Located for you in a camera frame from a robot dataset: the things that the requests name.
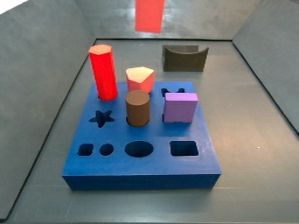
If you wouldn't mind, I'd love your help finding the salmon pentagonal peg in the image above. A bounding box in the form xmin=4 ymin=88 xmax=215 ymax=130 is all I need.
xmin=126 ymin=66 xmax=155 ymax=93

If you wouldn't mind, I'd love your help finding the black curved fixture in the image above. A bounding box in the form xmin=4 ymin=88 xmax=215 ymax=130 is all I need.
xmin=163 ymin=45 xmax=210 ymax=72

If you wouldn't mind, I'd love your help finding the tall red hexagonal peg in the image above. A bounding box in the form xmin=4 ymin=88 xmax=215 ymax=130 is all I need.
xmin=89 ymin=44 xmax=118 ymax=101

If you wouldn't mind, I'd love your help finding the brown cylinder peg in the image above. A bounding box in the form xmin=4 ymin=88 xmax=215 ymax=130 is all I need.
xmin=126 ymin=90 xmax=150 ymax=127

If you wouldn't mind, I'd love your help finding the purple rectangular peg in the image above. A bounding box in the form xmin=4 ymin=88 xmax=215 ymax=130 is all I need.
xmin=163 ymin=93 xmax=199 ymax=123

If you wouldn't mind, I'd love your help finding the blue shape sorter board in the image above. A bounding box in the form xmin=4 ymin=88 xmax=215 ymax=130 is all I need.
xmin=62 ymin=81 xmax=222 ymax=190

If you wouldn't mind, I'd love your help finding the long red rectangular block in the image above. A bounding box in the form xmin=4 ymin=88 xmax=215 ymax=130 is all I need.
xmin=135 ymin=0 xmax=165 ymax=33

